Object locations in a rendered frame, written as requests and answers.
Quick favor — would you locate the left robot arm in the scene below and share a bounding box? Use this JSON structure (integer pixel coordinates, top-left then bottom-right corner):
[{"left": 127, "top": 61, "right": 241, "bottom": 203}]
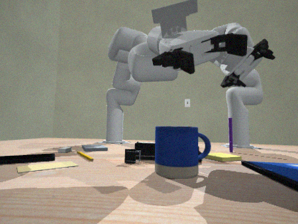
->
[{"left": 210, "top": 23, "right": 264, "bottom": 148}]

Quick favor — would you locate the yellow sticky note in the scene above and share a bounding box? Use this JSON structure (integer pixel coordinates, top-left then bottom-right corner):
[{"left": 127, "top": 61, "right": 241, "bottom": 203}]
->
[{"left": 206, "top": 153, "right": 242, "bottom": 161}]

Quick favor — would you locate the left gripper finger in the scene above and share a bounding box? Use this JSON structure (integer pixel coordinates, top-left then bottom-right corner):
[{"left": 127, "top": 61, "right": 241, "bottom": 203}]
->
[
  {"left": 250, "top": 39, "right": 275, "bottom": 61},
  {"left": 221, "top": 71, "right": 246, "bottom": 87}
]

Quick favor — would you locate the blue notebook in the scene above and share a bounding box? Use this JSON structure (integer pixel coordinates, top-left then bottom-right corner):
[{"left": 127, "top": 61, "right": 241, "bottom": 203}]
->
[{"left": 241, "top": 161, "right": 298, "bottom": 191}]

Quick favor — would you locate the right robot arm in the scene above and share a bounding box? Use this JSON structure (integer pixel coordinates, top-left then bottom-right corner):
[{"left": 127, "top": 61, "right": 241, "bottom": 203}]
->
[{"left": 103, "top": 0, "right": 198, "bottom": 143}]

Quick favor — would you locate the black binder clip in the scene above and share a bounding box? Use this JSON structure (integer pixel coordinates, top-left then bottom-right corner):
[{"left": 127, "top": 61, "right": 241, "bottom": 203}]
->
[{"left": 124, "top": 149, "right": 141, "bottom": 164}]

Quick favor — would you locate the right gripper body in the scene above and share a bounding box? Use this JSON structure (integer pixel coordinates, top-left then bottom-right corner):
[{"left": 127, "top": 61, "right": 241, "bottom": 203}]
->
[{"left": 159, "top": 27, "right": 220, "bottom": 66}]

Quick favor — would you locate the black rectangular slab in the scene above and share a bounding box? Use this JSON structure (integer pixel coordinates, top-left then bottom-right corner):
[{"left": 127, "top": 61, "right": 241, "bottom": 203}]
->
[{"left": 0, "top": 153, "right": 55, "bottom": 164}]

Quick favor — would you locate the blue mug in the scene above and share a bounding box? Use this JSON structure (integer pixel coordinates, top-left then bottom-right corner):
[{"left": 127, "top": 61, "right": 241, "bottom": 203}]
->
[{"left": 155, "top": 126, "right": 211, "bottom": 178}]

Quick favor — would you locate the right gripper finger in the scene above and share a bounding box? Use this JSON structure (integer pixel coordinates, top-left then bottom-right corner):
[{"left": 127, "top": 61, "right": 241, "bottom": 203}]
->
[
  {"left": 152, "top": 48, "right": 195, "bottom": 74},
  {"left": 203, "top": 33, "right": 248, "bottom": 56}
]

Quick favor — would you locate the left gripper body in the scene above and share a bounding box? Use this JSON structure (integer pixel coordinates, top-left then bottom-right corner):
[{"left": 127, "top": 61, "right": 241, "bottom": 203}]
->
[{"left": 221, "top": 47, "right": 263, "bottom": 81}]

